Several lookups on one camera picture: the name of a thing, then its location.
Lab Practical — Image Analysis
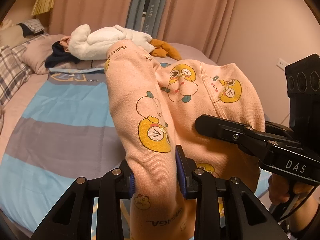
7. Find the dark blue garment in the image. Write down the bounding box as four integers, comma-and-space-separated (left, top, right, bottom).
44, 41, 80, 68

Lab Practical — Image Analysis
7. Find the white wall socket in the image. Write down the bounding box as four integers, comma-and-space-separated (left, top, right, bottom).
276, 58, 288, 71

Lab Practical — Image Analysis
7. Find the pink curtain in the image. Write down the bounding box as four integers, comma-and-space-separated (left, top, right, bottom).
49, 0, 235, 61

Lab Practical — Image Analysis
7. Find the person's right hand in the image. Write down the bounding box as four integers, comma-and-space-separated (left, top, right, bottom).
268, 174, 318, 232

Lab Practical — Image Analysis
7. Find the pink pillow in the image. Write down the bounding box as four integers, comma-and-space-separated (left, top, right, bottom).
21, 34, 64, 75

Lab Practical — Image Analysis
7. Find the pink cartoon print shirt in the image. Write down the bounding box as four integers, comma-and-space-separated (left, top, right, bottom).
105, 40, 265, 239

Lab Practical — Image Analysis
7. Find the plaid pillow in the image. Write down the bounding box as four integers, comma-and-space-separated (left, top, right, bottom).
1, 42, 34, 107

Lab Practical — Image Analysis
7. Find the grey blue curtain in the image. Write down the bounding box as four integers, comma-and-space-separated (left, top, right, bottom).
125, 0, 167, 38

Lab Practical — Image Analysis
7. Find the white plush goose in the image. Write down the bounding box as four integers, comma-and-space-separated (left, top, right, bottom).
68, 24, 183, 61

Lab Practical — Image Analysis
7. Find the blue grey bed cover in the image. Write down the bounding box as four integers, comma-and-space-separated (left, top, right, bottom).
0, 61, 273, 240

